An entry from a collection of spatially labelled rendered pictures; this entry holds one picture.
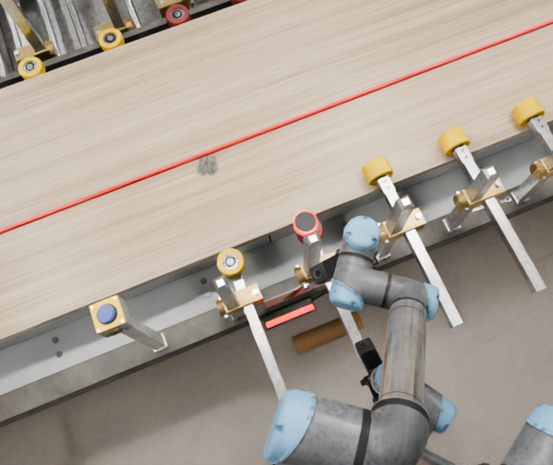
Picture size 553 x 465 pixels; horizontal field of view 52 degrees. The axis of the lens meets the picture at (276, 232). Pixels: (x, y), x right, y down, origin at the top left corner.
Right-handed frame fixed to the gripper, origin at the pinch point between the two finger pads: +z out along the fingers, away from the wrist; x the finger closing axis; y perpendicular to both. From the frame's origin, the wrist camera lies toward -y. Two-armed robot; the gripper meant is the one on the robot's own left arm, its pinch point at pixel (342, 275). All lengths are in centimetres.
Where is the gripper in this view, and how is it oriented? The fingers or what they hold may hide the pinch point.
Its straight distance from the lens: 153.7
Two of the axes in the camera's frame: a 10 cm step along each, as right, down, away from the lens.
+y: 9.3, -3.7, 0.8
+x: -3.7, -8.8, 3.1
